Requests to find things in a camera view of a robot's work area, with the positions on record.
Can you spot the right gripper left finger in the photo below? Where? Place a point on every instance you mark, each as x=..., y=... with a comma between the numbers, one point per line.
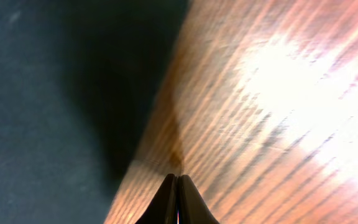
x=163, y=207

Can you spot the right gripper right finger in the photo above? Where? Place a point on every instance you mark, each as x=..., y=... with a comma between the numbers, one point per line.
x=191, y=206

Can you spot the black t-shirt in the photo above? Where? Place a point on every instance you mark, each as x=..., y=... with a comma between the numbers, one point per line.
x=78, y=80

